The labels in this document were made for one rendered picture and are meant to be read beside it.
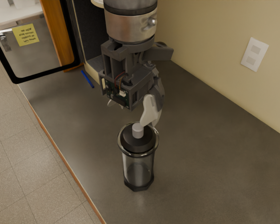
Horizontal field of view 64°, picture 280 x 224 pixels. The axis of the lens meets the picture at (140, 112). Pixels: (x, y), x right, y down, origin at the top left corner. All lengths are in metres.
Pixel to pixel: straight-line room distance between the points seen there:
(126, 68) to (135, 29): 0.06
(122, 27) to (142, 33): 0.03
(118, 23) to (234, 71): 0.77
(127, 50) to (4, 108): 2.33
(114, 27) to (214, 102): 0.76
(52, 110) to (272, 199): 0.86
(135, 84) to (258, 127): 0.71
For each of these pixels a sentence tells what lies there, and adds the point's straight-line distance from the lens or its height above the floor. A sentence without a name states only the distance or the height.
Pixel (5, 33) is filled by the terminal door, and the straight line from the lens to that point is 1.00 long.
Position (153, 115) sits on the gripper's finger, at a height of 1.29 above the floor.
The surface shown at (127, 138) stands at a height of 1.18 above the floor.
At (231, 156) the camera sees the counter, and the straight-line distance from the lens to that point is 0.87.
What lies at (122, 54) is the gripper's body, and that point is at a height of 1.45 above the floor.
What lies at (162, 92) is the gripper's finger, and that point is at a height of 1.35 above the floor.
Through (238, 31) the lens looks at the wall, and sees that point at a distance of 0.96.
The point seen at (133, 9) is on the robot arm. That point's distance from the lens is 0.31.
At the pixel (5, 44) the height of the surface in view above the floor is 1.18.
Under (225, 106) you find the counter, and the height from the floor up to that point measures 0.94.
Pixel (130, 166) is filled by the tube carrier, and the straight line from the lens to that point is 0.62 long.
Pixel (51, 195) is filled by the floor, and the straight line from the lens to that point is 1.88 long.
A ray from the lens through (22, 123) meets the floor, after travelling 2.38.
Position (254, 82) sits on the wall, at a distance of 1.00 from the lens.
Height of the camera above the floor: 1.64
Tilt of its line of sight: 48 degrees down
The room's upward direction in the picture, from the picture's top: straight up
